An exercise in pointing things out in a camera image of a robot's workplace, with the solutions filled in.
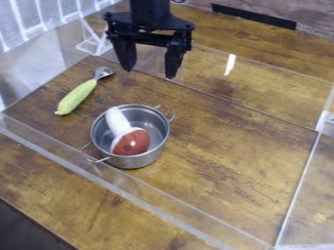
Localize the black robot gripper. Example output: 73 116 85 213
103 0 195 79

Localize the red and white plush mushroom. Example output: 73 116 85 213
104 106 149 155

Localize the silver metal pot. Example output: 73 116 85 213
83 104 176 169

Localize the black strip on table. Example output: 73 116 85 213
211 3 298 30

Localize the yellow handled metal tool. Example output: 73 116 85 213
55 66 115 116

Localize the clear acrylic triangle bracket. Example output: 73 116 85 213
76 19 113 56

